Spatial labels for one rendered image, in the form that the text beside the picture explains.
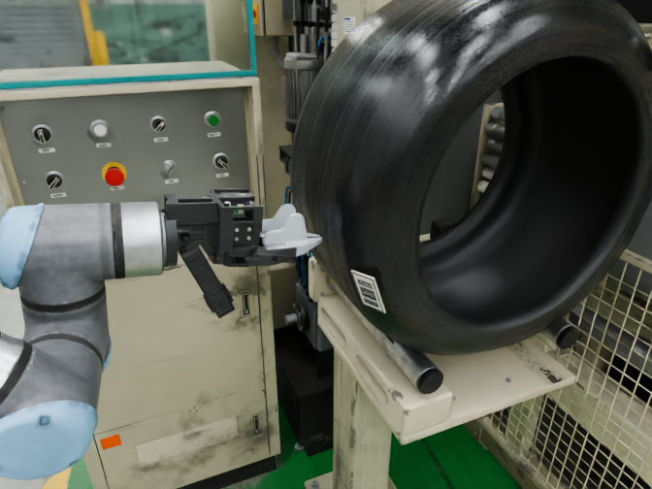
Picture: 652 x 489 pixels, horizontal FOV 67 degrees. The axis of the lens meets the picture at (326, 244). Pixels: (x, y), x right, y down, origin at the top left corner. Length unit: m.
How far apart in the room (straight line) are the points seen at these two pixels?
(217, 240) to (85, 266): 0.15
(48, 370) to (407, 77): 0.48
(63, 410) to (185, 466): 1.16
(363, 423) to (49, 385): 0.97
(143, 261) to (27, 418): 0.19
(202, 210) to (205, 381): 0.91
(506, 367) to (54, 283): 0.77
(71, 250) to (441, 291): 0.67
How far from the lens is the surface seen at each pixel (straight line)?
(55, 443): 0.55
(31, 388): 0.54
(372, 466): 1.52
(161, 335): 1.34
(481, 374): 0.98
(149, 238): 0.59
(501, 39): 0.62
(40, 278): 0.61
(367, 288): 0.64
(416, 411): 0.81
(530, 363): 1.03
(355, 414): 1.34
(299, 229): 0.65
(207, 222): 0.61
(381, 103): 0.59
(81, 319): 0.64
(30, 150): 1.20
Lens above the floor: 1.42
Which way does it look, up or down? 26 degrees down
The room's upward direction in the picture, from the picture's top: straight up
